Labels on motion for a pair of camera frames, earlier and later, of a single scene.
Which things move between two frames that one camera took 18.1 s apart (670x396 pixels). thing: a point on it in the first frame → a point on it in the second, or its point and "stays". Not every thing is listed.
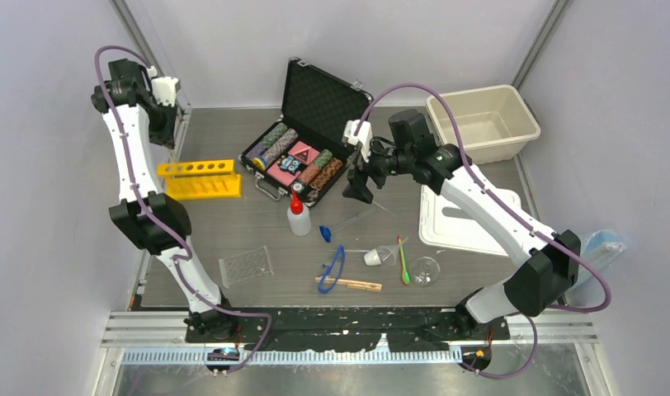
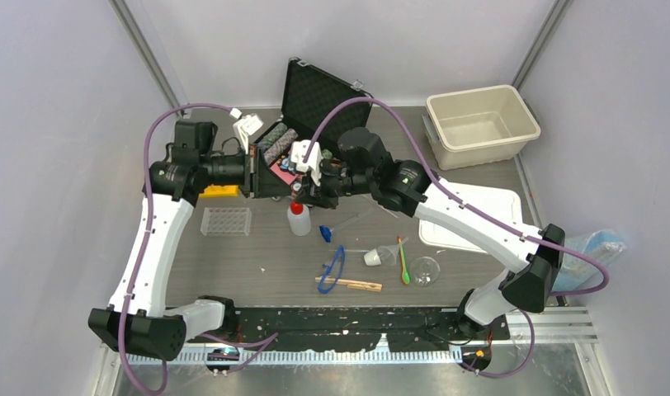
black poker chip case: (307, 149) stays
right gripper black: (357, 178) → (318, 195)
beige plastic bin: (493, 123) stays
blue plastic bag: (601, 247) stays
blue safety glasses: (327, 267) stays
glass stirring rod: (384, 209) stays
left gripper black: (165, 136) → (259, 180)
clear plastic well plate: (245, 265) → (226, 222)
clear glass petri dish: (425, 271) stays
